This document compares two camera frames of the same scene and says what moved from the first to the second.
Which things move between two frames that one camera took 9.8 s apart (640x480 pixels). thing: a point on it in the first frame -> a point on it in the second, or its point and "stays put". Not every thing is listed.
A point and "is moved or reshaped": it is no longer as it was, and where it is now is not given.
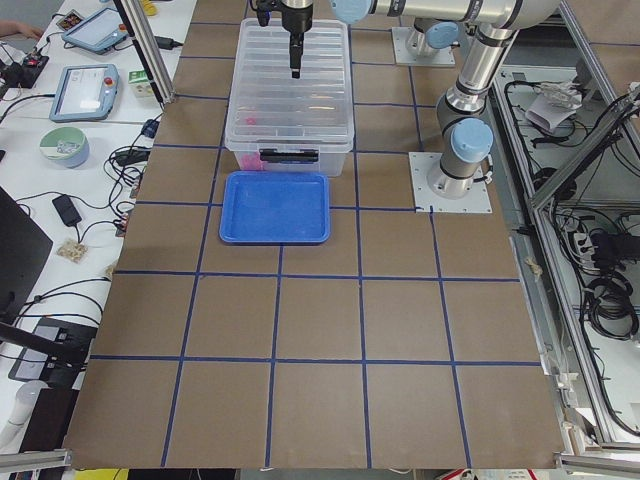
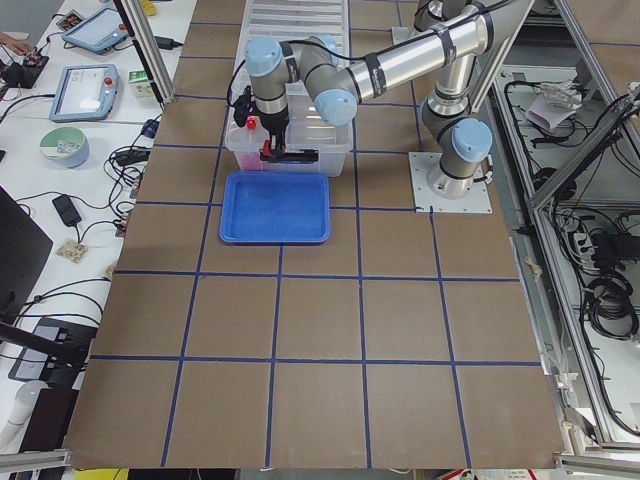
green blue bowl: x=65 y=145 stays put
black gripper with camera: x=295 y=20 -> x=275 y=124
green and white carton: x=141 y=84 stays put
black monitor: x=25 y=247 stays put
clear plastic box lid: x=269 y=109 is moved or reshaped
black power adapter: x=66 y=210 stays put
